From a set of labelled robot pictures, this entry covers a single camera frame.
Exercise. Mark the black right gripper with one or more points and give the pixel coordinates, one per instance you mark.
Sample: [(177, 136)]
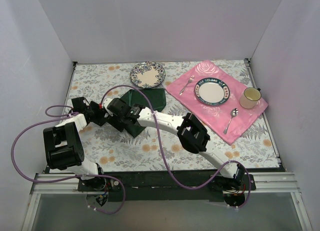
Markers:
[(122, 123)]

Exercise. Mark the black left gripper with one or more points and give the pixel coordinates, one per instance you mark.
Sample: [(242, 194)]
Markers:
[(99, 113)]

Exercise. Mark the dark green cloth napkin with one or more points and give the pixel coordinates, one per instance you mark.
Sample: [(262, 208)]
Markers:
[(157, 98)]

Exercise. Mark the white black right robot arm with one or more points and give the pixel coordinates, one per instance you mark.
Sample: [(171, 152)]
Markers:
[(192, 135)]

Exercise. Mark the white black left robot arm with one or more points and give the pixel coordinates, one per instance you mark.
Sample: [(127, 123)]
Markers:
[(63, 147)]

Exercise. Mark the blue floral ceramic plate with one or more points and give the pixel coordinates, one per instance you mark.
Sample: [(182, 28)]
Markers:
[(147, 75)]

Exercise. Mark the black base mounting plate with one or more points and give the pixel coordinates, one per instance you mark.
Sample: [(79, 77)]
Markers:
[(159, 186)]

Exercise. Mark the silver fork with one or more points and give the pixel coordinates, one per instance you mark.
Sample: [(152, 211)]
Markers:
[(190, 80)]

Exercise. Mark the green rimmed white plate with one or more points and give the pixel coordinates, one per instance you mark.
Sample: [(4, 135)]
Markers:
[(212, 91)]

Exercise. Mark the pink rose placemat cloth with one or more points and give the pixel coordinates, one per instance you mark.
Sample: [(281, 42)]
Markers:
[(217, 117)]

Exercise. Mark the silver spoon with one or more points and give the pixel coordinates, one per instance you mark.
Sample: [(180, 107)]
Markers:
[(234, 112)]

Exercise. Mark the cream enamel mug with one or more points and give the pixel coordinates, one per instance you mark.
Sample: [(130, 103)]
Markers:
[(250, 97)]

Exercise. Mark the aluminium frame rail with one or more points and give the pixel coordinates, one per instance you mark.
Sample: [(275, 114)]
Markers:
[(265, 182)]

